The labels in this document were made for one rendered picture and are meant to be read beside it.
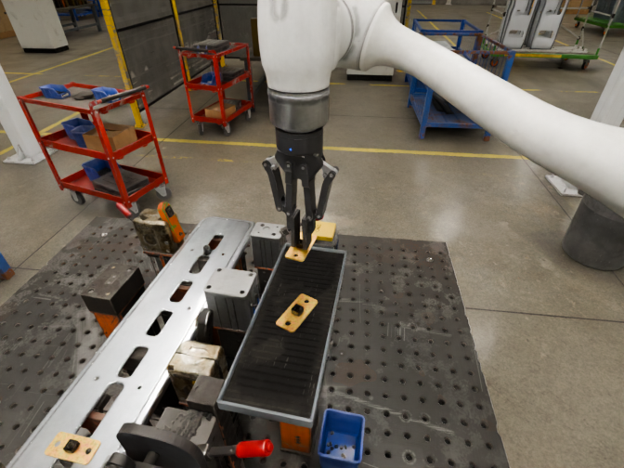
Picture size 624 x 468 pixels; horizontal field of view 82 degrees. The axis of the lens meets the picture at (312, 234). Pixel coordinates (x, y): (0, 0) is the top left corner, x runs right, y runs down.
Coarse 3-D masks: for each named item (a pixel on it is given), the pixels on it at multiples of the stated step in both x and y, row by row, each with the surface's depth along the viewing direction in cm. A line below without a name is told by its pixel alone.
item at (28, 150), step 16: (0, 64) 338; (0, 80) 339; (0, 96) 340; (0, 112) 351; (16, 112) 357; (16, 128) 359; (16, 144) 371; (32, 144) 378; (16, 160) 375; (32, 160) 372
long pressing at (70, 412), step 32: (224, 224) 114; (192, 256) 101; (224, 256) 101; (160, 288) 91; (192, 288) 91; (128, 320) 83; (192, 320) 83; (128, 352) 76; (160, 352) 76; (96, 384) 70; (128, 384) 70; (160, 384) 70; (64, 416) 65; (128, 416) 65; (32, 448) 61
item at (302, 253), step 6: (300, 234) 73; (312, 234) 73; (300, 240) 70; (312, 240) 72; (300, 246) 70; (288, 252) 69; (294, 252) 69; (300, 252) 69; (306, 252) 69; (288, 258) 68; (294, 258) 67; (300, 258) 67
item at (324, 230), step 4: (316, 224) 86; (320, 224) 86; (324, 224) 86; (328, 224) 86; (332, 224) 86; (316, 228) 84; (320, 228) 84; (324, 228) 84; (328, 228) 84; (332, 228) 84; (316, 232) 83; (320, 232) 83; (324, 232) 83; (328, 232) 83; (332, 232) 83; (320, 236) 82; (324, 236) 82; (328, 236) 82; (332, 236) 82; (328, 240) 83
